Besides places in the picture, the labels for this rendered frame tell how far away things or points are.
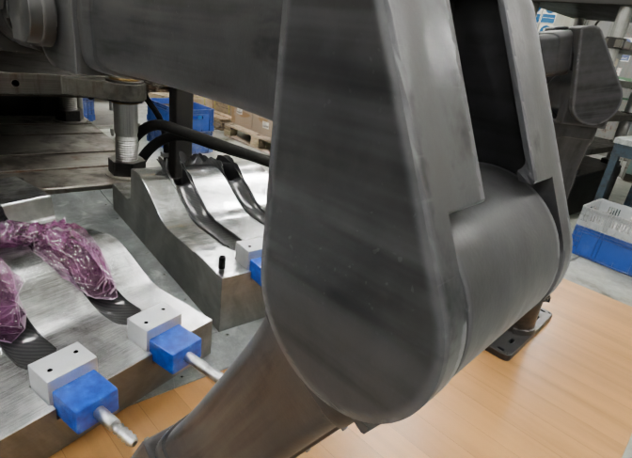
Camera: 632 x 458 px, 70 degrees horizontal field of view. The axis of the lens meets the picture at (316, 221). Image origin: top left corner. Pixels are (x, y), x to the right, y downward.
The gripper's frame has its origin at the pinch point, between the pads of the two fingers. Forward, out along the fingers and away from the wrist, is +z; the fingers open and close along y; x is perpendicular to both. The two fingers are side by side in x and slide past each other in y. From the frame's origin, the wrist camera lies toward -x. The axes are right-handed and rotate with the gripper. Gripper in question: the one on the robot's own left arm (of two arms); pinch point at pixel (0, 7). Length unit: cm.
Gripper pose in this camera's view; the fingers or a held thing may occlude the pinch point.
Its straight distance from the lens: 57.0
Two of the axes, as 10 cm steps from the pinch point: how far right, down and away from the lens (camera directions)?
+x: -1.1, 9.3, 3.6
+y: -7.0, 1.9, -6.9
